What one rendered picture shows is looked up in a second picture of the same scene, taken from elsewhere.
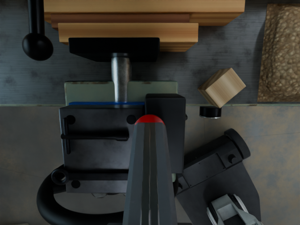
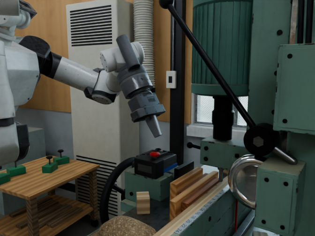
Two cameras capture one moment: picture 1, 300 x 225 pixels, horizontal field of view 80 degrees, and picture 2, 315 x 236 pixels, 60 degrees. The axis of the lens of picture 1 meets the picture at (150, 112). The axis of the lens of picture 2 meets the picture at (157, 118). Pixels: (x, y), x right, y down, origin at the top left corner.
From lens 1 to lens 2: 0.74 m
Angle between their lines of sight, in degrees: 75
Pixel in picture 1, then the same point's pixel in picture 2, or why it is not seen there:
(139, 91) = (166, 174)
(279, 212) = not seen: outside the picture
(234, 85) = (141, 197)
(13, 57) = not seen: hidden behind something
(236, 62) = (147, 218)
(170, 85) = (161, 179)
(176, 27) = (179, 180)
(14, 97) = not seen: hidden behind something
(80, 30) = (197, 169)
